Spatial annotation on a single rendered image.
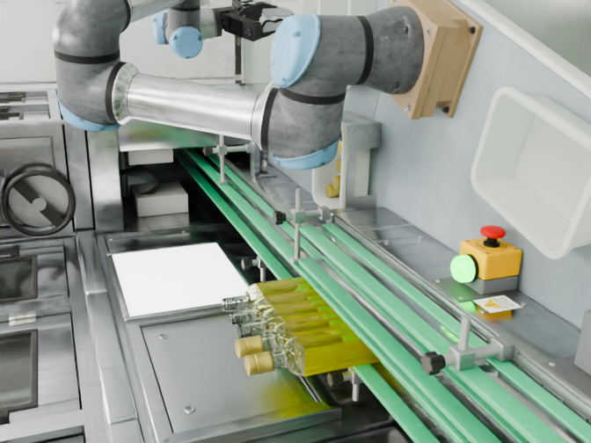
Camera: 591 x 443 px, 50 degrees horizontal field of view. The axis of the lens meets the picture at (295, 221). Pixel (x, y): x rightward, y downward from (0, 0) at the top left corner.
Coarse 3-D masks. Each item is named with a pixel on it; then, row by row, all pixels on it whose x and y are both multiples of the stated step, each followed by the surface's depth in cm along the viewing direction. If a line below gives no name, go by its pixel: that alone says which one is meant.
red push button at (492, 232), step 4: (484, 228) 102; (488, 228) 101; (492, 228) 101; (496, 228) 101; (500, 228) 101; (480, 232) 102; (484, 232) 101; (488, 232) 100; (492, 232) 100; (496, 232) 100; (500, 232) 100; (504, 232) 100; (488, 236) 100; (492, 236) 100; (496, 236) 100; (500, 236) 100; (488, 240) 102; (492, 240) 101; (496, 240) 102
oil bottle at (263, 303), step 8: (312, 288) 132; (264, 296) 128; (272, 296) 128; (280, 296) 128; (288, 296) 128; (296, 296) 128; (304, 296) 128; (312, 296) 128; (320, 296) 128; (256, 304) 126; (264, 304) 125; (272, 304) 125; (280, 304) 125; (256, 312) 125; (264, 312) 124; (256, 320) 125
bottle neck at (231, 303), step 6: (222, 300) 130; (228, 300) 129; (234, 300) 130; (240, 300) 130; (246, 300) 130; (222, 306) 131; (228, 306) 129; (234, 306) 129; (240, 306) 130; (246, 306) 130
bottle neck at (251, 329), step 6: (240, 324) 119; (246, 324) 119; (252, 324) 119; (258, 324) 120; (264, 324) 120; (240, 330) 118; (246, 330) 119; (252, 330) 119; (258, 330) 119; (264, 330) 120; (240, 336) 119; (246, 336) 119; (252, 336) 120
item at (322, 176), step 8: (344, 128) 138; (344, 136) 138; (344, 144) 139; (344, 152) 139; (336, 160) 157; (344, 160) 140; (320, 168) 157; (328, 168) 157; (344, 168) 141; (312, 176) 157; (320, 176) 157; (328, 176) 158; (344, 176) 141; (312, 184) 158; (320, 184) 158; (328, 184) 159; (344, 184) 142; (312, 192) 158; (320, 192) 158; (344, 192) 143; (320, 200) 156; (328, 200) 155; (336, 200) 155; (344, 200) 143
